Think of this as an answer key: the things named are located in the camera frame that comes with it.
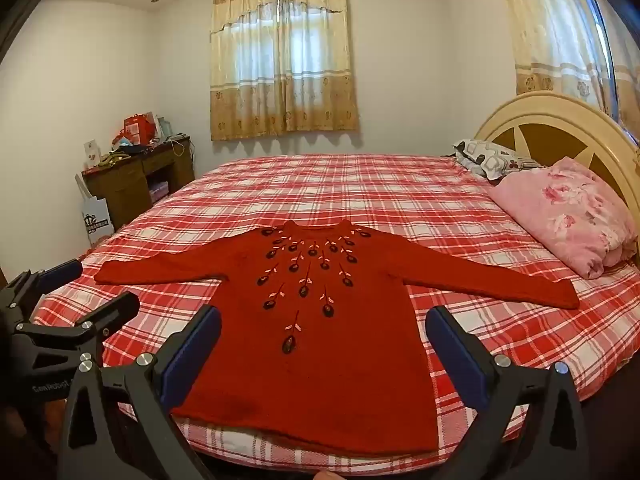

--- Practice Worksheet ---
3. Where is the cream and brown headboard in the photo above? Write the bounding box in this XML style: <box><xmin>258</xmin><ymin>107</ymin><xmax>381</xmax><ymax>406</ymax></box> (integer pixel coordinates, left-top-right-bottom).
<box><xmin>472</xmin><ymin>91</ymin><xmax>640</xmax><ymax>221</ymax></box>

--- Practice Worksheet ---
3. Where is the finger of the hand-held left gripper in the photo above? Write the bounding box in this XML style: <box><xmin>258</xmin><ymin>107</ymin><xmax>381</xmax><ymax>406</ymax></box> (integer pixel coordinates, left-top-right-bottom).
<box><xmin>15</xmin><ymin>291</ymin><xmax>141</xmax><ymax>361</ymax></box>
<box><xmin>5</xmin><ymin>259</ymin><xmax>83</xmax><ymax>307</ymax></box>

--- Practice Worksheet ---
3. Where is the dark window frame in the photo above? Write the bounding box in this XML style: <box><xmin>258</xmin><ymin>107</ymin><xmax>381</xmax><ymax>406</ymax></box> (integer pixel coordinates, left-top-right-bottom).
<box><xmin>575</xmin><ymin>0</ymin><xmax>616</xmax><ymax>116</ymax></box>

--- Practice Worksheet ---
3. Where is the beige patterned window curtain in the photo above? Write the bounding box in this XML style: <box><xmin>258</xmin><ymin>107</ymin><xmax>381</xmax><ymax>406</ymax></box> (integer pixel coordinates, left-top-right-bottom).
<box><xmin>209</xmin><ymin>0</ymin><xmax>360</xmax><ymax>142</ymax></box>
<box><xmin>495</xmin><ymin>0</ymin><xmax>621</xmax><ymax>126</ymax></box>

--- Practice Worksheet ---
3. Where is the brown wooden desk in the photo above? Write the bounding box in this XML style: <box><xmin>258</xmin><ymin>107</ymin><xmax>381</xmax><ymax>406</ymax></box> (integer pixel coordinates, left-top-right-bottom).
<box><xmin>81</xmin><ymin>136</ymin><xmax>196</xmax><ymax>233</ymax></box>

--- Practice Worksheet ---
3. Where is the red knit embroidered sweater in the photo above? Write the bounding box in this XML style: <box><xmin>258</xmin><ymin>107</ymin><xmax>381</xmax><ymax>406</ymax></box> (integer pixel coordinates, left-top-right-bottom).
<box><xmin>94</xmin><ymin>220</ymin><xmax>581</xmax><ymax>458</ymax></box>

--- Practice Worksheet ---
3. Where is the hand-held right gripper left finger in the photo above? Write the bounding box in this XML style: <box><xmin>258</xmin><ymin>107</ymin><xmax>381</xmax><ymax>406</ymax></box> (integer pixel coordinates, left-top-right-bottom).
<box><xmin>59</xmin><ymin>304</ymin><xmax>223</xmax><ymax>480</ymax></box>

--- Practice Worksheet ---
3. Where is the red plaid bed sheet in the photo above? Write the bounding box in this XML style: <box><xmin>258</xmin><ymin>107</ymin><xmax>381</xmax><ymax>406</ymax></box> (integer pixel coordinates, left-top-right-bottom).
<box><xmin>37</xmin><ymin>152</ymin><xmax>640</xmax><ymax>466</ymax></box>

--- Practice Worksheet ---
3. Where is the red gift bag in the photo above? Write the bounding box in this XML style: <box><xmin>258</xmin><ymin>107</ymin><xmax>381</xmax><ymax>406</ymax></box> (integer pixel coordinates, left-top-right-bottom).
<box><xmin>123</xmin><ymin>112</ymin><xmax>157</xmax><ymax>145</ymax></box>

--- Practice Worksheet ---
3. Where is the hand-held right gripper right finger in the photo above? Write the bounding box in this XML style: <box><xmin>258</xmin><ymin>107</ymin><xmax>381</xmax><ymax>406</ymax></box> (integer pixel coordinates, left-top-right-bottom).
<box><xmin>425</xmin><ymin>305</ymin><xmax>588</xmax><ymax>480</ymax></box>

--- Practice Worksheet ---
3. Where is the pink floral quilt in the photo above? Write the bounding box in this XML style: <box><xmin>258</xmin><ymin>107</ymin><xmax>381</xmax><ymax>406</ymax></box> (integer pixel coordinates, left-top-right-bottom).
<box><xmin>487</xmin><ymin>156</ymin><xmax>638</xmax><ymax>280</ymax></box>

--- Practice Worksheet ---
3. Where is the white patterned pillow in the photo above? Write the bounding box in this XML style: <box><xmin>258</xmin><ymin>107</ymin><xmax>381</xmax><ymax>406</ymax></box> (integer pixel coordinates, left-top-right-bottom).
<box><xmin>453</xmin><ymin>139</ymin><xmax>543</xmax><ymax>181</ymax></box>

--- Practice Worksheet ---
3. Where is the dark cloth pile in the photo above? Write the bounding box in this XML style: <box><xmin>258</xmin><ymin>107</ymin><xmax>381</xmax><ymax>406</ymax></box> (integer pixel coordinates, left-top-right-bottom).
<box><xmin>100</xmin><ymin>143</ymin><xmax>151</xmax><ymax>166</ymax></box>

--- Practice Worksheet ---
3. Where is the white paper shopping bag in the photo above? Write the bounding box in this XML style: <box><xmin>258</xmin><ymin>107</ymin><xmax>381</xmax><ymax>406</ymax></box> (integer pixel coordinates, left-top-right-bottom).
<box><xmin>75</xmin><ymin>174</ymin><xmax>116</xmax><ymax>247</ymax></box>

